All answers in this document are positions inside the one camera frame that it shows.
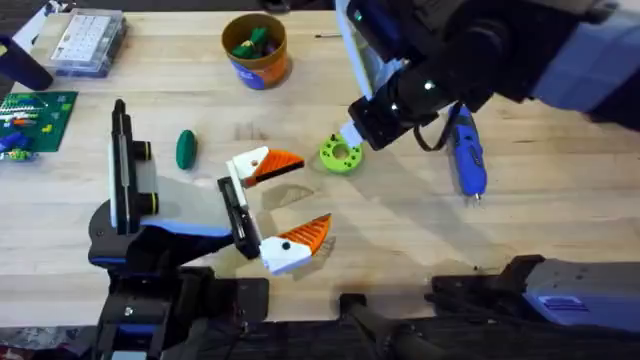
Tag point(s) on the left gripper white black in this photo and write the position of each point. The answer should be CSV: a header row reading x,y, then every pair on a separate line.
x,y
200,210

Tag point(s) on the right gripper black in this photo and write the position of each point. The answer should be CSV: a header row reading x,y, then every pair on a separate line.
x,y
405,100

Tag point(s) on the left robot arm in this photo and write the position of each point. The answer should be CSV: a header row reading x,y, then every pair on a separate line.
x,y
150,310

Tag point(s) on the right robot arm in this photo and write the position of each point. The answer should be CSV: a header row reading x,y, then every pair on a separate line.
x,y
590,60

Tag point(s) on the green vegetable toy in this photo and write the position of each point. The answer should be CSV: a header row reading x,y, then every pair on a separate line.
x,y
186,149

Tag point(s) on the blue electric screwdriver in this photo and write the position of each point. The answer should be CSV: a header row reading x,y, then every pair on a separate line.
x,y
467,150

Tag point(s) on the green disc with holes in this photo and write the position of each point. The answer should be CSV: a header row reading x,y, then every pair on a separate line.
x,y
330,159

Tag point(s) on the right wrist upright plate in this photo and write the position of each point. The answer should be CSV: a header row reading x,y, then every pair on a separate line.
x,y
357,50

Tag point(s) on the orange tub with toys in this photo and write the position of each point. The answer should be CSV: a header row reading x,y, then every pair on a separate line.
x,y
257,55

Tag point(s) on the left wrist upright black plate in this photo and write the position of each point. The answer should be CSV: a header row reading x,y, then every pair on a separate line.
x,y
124,170

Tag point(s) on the clear plastic parts box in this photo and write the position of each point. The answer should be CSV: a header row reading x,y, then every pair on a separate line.
x,y
87,42

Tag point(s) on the green board with blocks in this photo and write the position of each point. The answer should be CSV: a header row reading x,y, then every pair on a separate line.
x,y
35,125

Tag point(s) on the black rail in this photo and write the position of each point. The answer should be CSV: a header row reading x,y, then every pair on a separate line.
x,y
310,345

